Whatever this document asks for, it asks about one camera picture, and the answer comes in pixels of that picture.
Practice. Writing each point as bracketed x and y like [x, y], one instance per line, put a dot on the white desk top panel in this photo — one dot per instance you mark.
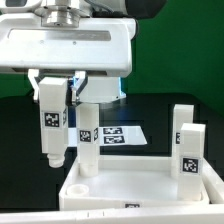
[124, 182]

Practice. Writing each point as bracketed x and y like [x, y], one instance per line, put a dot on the white right obstacle bar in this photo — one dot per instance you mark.
[213, 185]

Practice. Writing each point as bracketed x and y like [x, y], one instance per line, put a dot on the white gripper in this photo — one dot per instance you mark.
[97, 44]

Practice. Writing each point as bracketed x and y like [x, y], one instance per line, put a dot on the white front obstacle bar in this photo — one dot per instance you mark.
[210, 214]

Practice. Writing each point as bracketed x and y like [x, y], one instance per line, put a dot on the white obstacle bar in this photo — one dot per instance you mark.
[210, 214]
[213, 185]

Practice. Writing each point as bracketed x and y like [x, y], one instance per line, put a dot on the white paper with markers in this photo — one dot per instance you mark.
[107, 136]

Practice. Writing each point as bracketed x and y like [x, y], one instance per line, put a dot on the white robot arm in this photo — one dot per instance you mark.
[68, 13]

